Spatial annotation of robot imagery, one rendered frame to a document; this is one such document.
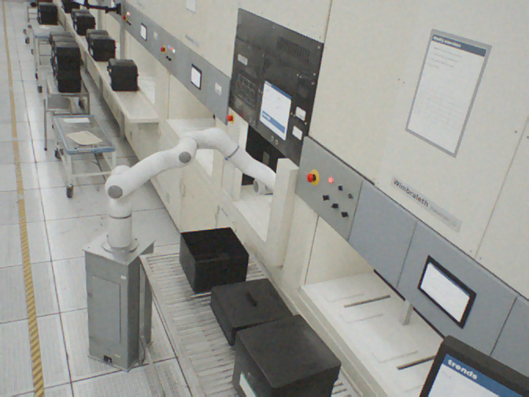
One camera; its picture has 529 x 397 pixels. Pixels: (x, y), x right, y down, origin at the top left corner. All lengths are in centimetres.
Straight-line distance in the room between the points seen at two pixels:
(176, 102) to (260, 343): 285
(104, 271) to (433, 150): 181
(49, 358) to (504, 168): 265
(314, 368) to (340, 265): 77
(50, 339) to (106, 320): 53
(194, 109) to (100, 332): 215
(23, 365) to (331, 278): 182
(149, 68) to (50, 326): 325
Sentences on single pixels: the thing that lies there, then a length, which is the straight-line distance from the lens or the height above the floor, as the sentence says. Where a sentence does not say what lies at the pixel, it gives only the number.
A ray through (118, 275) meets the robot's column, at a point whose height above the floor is 67.
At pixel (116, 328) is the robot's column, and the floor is 30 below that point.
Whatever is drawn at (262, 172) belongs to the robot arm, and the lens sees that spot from 243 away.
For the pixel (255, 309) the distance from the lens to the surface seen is 223.
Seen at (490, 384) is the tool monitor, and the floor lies 173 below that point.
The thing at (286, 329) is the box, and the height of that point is 101.
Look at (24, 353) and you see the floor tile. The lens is 334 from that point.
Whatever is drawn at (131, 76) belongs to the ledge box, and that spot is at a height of 96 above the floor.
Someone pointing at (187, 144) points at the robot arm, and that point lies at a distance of 240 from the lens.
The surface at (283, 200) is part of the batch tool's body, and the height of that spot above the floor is 124.
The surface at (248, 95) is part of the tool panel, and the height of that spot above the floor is 155.
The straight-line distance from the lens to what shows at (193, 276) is 242.
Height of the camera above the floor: 229
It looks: 27 degrees down
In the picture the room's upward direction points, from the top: 8 degrees clockwise
